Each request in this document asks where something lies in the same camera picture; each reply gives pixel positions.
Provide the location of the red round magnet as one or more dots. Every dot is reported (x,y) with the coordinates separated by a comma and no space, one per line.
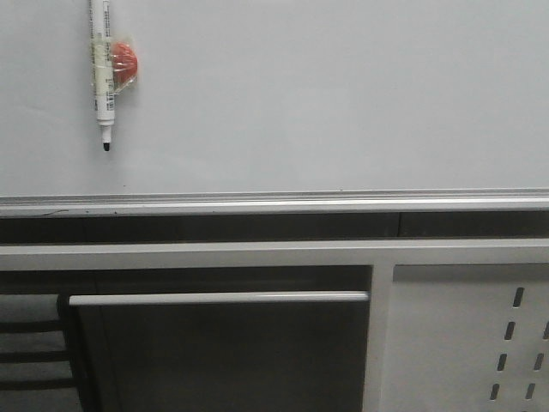
(124,65)

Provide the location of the white whiteboard marker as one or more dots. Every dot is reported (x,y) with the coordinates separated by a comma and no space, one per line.
(102,68)

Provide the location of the white whiteboard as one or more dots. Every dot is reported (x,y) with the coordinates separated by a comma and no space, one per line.
(279,96)

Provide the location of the aluminium whiteboard tray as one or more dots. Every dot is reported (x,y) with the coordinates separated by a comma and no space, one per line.
(309,202)

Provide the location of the white perforated metal panel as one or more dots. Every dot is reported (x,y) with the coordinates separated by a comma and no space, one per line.
(467,338)

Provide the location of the dark slatted chair back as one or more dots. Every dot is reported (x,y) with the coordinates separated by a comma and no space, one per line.
(36,373)

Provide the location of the white metal frame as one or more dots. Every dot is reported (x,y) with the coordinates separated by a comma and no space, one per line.
(381,255)

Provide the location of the grey panel with white rail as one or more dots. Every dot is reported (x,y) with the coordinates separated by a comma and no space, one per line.
(257,351)

